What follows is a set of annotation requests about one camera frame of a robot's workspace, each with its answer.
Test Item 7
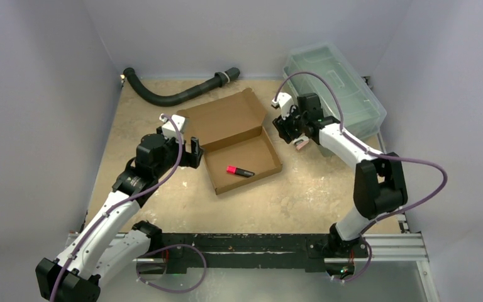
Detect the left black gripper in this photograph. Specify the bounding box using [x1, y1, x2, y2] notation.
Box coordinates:
[153, 126, 203, 178]

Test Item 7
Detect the pink white clip tool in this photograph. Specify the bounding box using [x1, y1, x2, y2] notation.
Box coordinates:
[293, 138, 309, 150]

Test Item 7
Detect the brown cardboard box sheet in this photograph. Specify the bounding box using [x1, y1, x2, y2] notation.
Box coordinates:
[177, 88, 282, 194]

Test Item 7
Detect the black red marker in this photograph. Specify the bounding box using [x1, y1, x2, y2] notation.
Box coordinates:
[226, 165, 255, 178]

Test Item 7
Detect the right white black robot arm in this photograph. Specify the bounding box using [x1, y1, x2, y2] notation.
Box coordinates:
[270, 92, 408, 256]

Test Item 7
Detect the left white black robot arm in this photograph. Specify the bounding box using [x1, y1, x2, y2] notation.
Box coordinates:
[35, 133, 204, 301]

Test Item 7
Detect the clear plastic storage bin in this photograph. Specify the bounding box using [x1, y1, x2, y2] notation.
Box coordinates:
[283, 42, 387, 142]

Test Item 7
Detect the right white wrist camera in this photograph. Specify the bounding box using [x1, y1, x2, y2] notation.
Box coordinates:
[271, 92, 294, 118]

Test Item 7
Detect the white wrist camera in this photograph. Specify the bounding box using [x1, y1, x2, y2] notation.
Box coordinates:
[271, 92, 294, 118]
[159, 114, 187, 140]

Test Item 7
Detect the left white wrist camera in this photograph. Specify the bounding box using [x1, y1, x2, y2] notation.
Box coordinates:
[159, 114, 187, 140]

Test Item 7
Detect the black corrugated hose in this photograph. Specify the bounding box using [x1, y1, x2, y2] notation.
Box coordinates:
[123, 67, 241, 108]

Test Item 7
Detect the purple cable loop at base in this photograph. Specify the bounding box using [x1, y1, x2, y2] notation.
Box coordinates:
[135, 240, 209, 293]

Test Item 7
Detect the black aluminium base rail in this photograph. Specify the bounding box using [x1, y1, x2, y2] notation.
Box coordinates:
[60, 232, 430, 276]

